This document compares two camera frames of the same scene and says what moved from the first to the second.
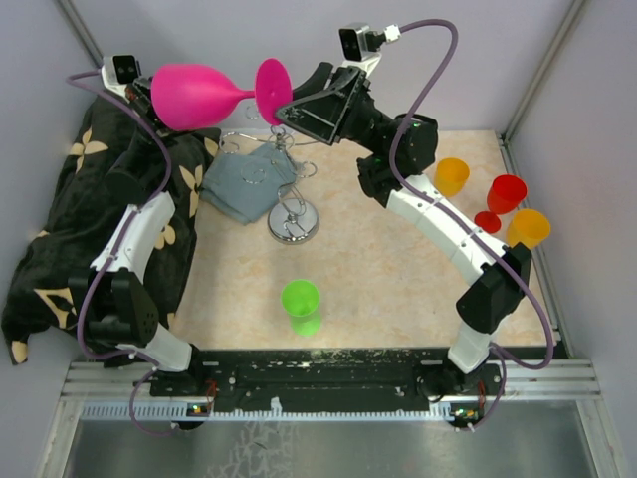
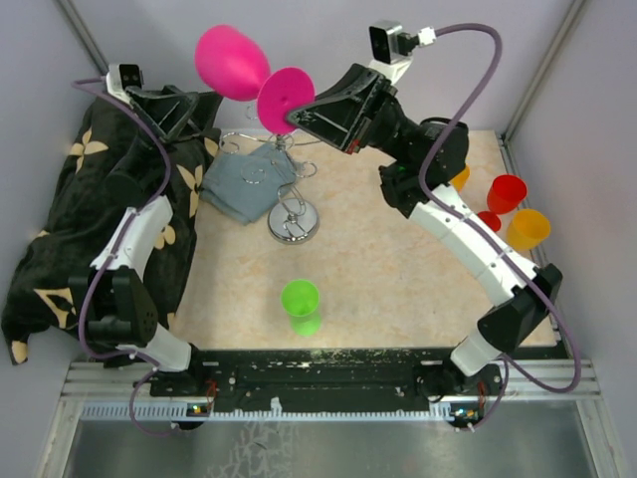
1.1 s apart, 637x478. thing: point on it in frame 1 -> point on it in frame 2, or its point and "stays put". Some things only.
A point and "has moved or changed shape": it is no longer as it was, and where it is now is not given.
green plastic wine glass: (300, 299) stays put
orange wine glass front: (529, 227) stays put
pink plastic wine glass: (186, 97) has moved or changed shape
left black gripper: (140, 94) -> (168, 109)
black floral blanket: (81, 217) stays put
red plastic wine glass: (505, 194) stays put
